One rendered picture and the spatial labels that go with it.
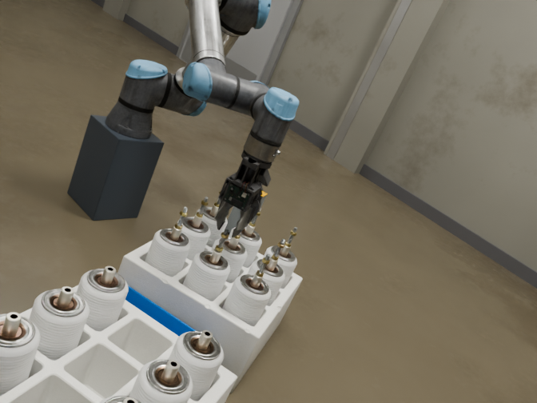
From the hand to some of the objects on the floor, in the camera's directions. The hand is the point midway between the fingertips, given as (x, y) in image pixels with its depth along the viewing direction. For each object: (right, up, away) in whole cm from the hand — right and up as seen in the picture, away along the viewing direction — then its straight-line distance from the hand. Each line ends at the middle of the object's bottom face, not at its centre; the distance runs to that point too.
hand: (228, 227), depth 126 cm
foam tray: (-27, -39, -27) cm, 54 cm away
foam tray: (-10, -27, +22) cm, 36 cm away
